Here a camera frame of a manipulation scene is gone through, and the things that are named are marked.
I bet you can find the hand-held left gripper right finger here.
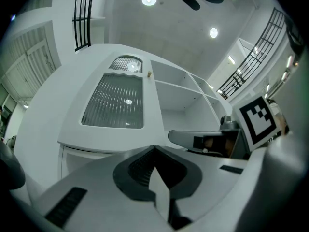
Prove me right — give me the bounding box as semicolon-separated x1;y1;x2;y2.
154;145;251;227

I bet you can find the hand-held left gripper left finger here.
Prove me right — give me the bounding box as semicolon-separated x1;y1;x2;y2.
30;145;173;232

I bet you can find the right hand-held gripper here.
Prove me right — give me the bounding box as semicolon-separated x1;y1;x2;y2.
168;95;279;160

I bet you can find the white cabinet door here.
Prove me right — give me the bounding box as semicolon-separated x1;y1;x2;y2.
58;51;162;144

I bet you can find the person's right forearm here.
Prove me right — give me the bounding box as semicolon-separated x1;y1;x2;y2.
275;112;290;136

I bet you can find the white drawer front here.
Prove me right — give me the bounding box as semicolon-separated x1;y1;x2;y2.
59;145;122;180

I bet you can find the white hutch shelf unit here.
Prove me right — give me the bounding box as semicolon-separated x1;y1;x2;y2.
16;43;234;155

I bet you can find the black metal railing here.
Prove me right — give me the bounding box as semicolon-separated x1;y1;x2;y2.
216;7;286;100
71;0;97;52

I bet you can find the white slatted shutter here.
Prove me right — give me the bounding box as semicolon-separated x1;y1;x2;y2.
0;20;62;102

